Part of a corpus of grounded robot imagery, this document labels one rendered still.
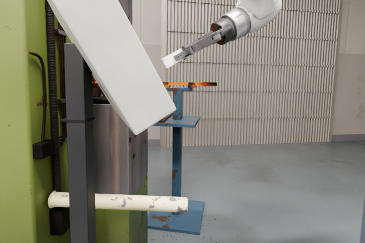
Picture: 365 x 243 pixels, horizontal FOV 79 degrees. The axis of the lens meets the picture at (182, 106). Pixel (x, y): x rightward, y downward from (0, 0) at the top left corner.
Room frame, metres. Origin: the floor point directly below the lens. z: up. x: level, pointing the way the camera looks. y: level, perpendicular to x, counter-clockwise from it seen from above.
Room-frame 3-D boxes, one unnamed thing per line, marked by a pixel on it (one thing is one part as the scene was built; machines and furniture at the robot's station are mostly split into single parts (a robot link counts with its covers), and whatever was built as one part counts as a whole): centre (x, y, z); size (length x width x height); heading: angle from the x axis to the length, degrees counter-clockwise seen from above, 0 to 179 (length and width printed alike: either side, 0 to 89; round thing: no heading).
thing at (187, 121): (1.61, 0.03, 0.74); 0.40 x 0.30 x 0.02; 170
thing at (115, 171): (1.09, 0.49, 0.69); 0.56 x 0.38 x 0.45; 87
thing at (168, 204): (0.68, 0.20, 0.62); 0.44 x 0.05 x 0.05; 87
